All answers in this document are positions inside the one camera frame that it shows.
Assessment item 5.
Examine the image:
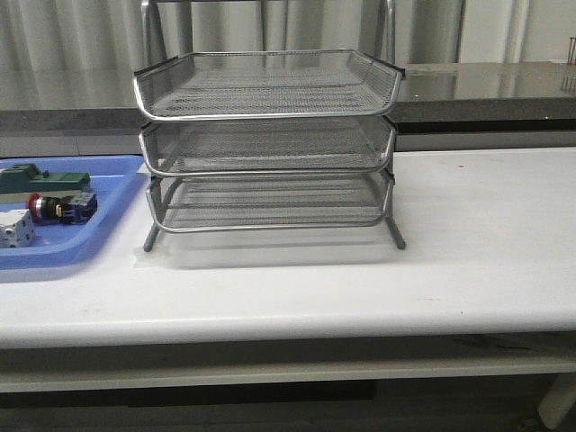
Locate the silver mesh bottom tray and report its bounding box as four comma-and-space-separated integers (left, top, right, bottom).
146, 173, 394, 233

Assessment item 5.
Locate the grey metal rack frame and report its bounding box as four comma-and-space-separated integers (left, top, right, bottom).
139, 0, 408, 253

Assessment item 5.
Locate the white table leg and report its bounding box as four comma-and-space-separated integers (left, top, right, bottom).
537, 373, 576, 430

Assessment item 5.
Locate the grey stone counter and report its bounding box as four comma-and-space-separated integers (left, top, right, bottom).
1, 61, 575, 158

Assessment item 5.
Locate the white circuit breaker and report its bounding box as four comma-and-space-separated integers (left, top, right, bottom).
1, 209, 35, 248

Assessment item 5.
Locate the red emergency stop button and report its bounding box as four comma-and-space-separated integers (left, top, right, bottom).
26, 192, 98, 225

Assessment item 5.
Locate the blue plastic tray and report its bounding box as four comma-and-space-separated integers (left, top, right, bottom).
1, 155, 148, 270

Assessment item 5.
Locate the green terminal block connector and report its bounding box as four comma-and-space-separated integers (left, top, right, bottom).
1, 164, 91, 194

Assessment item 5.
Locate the silver mesh tray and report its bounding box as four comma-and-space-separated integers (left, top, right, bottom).
133, 49, 405, 122
146, 173, 394, 233
139, 116, 397, 177

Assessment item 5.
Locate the silver mesh top tray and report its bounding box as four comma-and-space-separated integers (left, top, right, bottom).
133, 49, 405, 122

